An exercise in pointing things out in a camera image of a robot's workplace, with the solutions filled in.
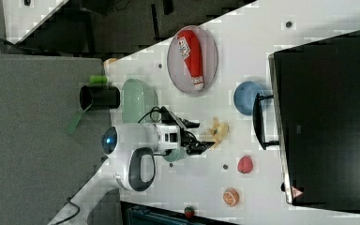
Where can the black toaster oven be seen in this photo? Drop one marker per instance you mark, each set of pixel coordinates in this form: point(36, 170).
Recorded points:
point(313, 116)

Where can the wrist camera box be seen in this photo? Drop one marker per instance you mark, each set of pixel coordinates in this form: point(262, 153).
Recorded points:
point(169, 118)

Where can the orange slice toy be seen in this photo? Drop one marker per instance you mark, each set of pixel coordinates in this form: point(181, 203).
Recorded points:
point(231, 197)

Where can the small red strawberry toy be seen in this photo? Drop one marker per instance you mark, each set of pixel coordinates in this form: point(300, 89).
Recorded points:
point(189, 212)

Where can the green oval colander basket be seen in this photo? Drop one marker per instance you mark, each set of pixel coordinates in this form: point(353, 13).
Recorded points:
point(138, 99)

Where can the green marker cylinder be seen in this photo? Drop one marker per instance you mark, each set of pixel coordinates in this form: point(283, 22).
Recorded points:
point(98, 79)

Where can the green cup with handle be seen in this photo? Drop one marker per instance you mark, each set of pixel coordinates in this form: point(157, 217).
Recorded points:
point(176, 154)

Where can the red ketchup bottle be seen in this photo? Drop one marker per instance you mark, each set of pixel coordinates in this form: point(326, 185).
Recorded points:
point(190, 50)

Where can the red toy strawberry fruit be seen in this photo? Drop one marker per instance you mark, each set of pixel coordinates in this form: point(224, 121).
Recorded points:
point(245, 165)

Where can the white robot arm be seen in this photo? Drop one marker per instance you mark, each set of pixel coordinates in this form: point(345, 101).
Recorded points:
point(131, 150)

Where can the black cylinder cup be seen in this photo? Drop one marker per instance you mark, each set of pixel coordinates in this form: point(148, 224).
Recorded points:
point(99, 97)

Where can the grey round plate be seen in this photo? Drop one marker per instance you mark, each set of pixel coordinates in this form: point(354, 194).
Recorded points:
point(177, 68)

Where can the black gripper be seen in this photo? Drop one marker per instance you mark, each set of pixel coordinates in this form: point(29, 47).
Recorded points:
point(190, 142)

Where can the teal bin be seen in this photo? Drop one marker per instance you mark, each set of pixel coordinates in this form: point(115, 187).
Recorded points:
point(141, 216)

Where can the blue bowl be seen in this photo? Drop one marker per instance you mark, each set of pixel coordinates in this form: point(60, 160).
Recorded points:
point(244, 97)

